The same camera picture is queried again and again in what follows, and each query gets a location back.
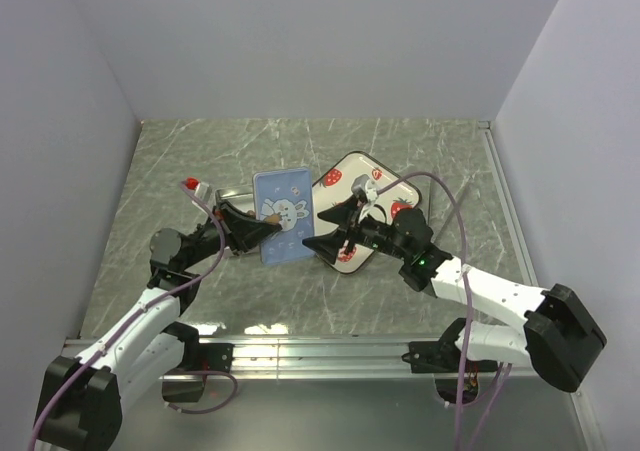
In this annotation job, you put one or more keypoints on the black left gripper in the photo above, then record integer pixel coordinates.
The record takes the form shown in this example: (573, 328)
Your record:
(243, 231)

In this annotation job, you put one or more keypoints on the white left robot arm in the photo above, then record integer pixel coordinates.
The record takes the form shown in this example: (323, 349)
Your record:
(83, 398)

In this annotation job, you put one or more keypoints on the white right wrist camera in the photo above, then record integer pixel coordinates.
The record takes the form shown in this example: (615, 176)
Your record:
(365, 190)

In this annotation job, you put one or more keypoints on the aluminium right side rail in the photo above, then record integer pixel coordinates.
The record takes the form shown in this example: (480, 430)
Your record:
(516, 234)

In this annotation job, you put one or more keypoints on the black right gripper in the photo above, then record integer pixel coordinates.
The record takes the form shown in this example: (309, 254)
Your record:
(328, 244)

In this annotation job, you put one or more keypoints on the white strawberry square plate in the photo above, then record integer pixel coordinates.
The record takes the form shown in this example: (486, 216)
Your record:
(335, 186)

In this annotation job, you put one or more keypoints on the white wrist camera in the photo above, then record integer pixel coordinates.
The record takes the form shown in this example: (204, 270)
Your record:
(199, 192)
(365, 190)

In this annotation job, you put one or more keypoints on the aluminium rail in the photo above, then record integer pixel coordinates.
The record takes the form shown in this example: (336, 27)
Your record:
(516, 234)
(282, 357)

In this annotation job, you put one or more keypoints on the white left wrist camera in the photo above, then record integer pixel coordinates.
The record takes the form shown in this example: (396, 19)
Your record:
(199, 192)

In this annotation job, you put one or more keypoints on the silver metal tongs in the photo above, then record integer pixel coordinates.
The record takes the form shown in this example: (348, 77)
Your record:
(440, 224)

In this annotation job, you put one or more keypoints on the silver metal tin box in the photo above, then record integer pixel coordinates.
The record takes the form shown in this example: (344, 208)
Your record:
(241, 197)

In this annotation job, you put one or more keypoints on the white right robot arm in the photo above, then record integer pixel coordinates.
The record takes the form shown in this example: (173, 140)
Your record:
(548, 330)

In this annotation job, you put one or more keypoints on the aluminium front rail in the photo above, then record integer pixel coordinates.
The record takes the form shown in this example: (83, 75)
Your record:
(282, 357)

